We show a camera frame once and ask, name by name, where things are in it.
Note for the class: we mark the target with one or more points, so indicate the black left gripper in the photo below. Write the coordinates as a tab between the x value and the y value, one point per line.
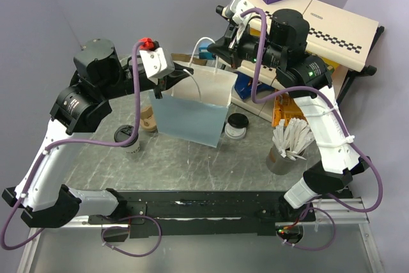
166	80

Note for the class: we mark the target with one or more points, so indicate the blue chip bag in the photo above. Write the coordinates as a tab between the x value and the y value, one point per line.
243	86

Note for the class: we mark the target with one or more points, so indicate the black cup lid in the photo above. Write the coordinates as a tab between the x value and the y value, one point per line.
238	120
124	135

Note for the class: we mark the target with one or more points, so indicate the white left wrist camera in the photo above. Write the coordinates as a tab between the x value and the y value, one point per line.
157	62

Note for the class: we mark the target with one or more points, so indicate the orange snack bag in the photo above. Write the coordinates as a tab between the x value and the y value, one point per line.
285	109

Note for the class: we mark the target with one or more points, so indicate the cream checkered shelf rack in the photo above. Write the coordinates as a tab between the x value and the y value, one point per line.
341	38

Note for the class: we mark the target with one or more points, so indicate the grey cup of stirrers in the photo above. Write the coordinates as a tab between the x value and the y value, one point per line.
289	143

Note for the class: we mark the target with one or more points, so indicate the light blue paper bag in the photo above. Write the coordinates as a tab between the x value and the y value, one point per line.
195	108

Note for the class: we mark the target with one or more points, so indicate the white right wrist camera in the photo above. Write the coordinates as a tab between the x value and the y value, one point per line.
234	12

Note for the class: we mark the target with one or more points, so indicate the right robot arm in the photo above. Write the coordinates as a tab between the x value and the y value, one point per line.
310	86

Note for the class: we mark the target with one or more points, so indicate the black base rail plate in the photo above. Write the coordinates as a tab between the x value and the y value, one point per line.
147	213

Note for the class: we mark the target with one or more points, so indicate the white plastic cup lids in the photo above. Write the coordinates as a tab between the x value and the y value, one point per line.
235	133

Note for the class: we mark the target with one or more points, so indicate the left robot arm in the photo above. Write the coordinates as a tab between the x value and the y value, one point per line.
43	197

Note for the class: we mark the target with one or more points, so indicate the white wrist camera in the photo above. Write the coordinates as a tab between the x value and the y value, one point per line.
157	62
234	12

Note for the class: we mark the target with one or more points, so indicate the green juice carton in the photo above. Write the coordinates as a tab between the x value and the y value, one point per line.
330	68

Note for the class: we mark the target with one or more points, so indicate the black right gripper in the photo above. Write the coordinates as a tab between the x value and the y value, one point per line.
229	46

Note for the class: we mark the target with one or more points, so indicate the single white paper cup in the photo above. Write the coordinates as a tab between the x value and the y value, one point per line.
132	148

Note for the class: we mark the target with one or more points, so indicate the brown pulp cup carrier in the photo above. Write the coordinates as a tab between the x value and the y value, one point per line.
147	119

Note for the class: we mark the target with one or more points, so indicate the blue R&O box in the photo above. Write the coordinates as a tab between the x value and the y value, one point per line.
204	53

